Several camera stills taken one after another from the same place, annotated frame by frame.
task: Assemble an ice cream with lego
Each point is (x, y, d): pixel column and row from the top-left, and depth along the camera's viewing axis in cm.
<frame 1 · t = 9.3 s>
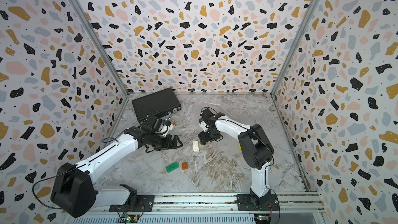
left hand: (177, 145, 81), fingers open
right hand: (205, 140, 93), fingers open
black briefcase: (157, 104, 112), point 4 cm above the table
white lego brick: (196, 146, 94), point 2 cm above the table
green lego brick: (172, 167, 86), on the table
orange lego brick: (184, 166, 86), point 2 cm above the table

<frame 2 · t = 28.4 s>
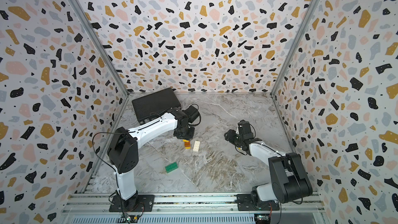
left hand: (190, 137, 87), fingers open
right hand: (226, 135, 92), fingers open
orange lego brick: (187, 144, 93), point 3 cm above the table
the other named things where they were.

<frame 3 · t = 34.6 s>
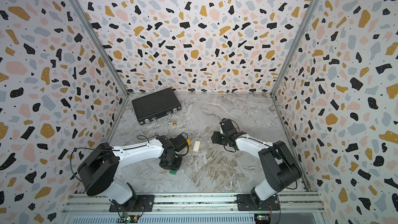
left hand: (178, 168, 83), fingers open
right hand: (214, 138, 92), fingers open
small brass padlock: (174, 123, 105), point 2 cm above the table
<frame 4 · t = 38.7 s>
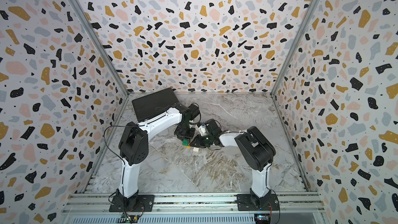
left hand: (190, 140, 88), fingers open
right hand: (191, 145, 90), fingers closed
green lego brick: (185, 142, 89), point 8 cm above the table
